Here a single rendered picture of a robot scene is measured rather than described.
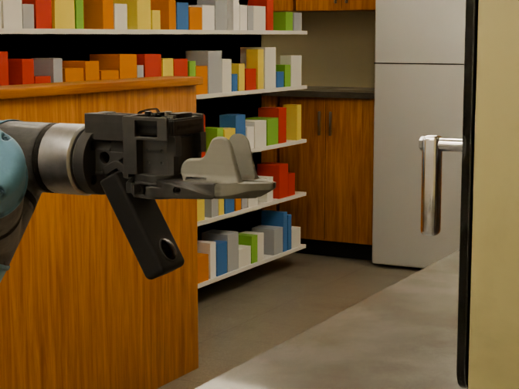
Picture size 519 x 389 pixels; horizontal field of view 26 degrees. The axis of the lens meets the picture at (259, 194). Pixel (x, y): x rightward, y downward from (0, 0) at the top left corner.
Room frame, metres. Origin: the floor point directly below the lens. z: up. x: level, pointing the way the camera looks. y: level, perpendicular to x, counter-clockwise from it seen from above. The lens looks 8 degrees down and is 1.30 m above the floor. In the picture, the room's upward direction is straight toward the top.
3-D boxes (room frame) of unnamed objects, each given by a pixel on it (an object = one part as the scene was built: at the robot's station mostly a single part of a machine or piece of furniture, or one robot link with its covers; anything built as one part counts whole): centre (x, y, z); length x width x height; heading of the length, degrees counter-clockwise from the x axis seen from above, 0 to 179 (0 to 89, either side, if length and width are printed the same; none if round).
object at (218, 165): (1.08, 0.03, 1.17); 0.09 x 0.03 x 0.06; 62
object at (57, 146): (1.18, 0.19, 1.17); 0.08 x 0.05 x 0.08; 152
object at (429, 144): (0.99, -0.17, 1.17); 0.05 x 0.03 x 0.10; 62
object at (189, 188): (1.09, 0.08, 1.15); 0.09 x 0.05 x 0.02; 62
